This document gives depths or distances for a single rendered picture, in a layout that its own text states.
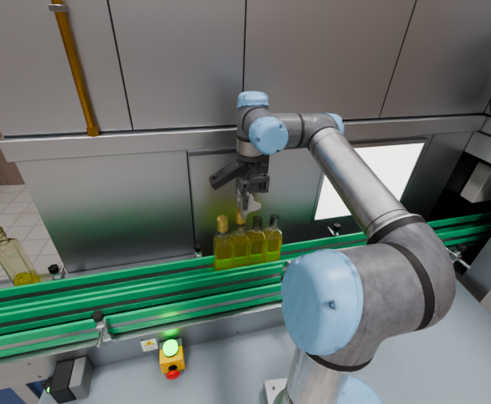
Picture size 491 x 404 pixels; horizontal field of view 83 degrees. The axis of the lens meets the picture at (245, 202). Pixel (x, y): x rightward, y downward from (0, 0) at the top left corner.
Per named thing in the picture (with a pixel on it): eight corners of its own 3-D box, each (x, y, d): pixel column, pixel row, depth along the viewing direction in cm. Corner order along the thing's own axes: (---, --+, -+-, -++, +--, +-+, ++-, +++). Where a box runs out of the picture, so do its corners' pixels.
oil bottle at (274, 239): (272, 264, 108) (278, 221, 96) (277, 275, 104) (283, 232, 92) (259, 266, 107) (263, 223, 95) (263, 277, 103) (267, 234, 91)
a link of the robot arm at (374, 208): (528, 290, 32) (337, 98, 65) (454, 307, 30) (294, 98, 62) (461, 329, 40) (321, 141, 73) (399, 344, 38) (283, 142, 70)
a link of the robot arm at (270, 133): (307, 121, 57) (288, 106, 66) (256, 122, 54) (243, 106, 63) (301, 156, 62) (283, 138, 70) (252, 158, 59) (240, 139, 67)
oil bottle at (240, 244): (243, 268, 106) (246, 225, 94) (247, 280, 101) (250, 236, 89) (229, 272, 104) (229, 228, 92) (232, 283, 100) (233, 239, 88)
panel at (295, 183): (393, 207, 127) (423, 135, 108) (397, 211, 124) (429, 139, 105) (195, 234, 106) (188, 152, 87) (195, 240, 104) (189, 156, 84)
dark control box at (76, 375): (94, 369, 87) (86, 355, 82) (89, 397, 80) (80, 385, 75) (64, 376, 85) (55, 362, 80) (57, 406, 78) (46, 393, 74)
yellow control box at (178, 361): (183, 349, 93) (181, 337, 89) (185, 372, 87) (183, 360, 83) (162, 353, 91) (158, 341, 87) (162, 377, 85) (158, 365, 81)
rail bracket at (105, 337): (116, 335, 83) (106, 308, 75) (114, 360, 77) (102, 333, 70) (102, 337, 82) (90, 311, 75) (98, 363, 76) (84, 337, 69)
